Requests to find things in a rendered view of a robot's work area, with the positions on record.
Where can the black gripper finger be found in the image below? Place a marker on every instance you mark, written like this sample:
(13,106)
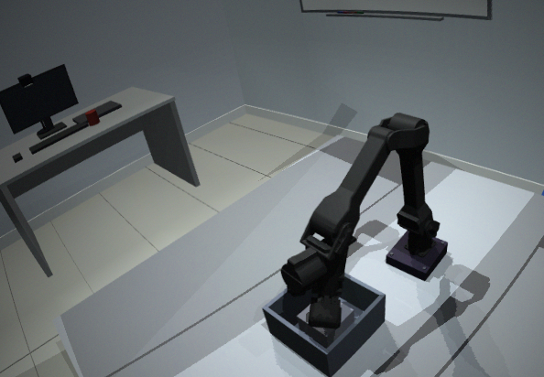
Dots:
(315,300)

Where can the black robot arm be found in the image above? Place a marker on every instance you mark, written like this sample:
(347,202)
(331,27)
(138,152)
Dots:
(339,213)

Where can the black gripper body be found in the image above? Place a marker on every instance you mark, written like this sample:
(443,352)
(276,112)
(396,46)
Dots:
(326,313)

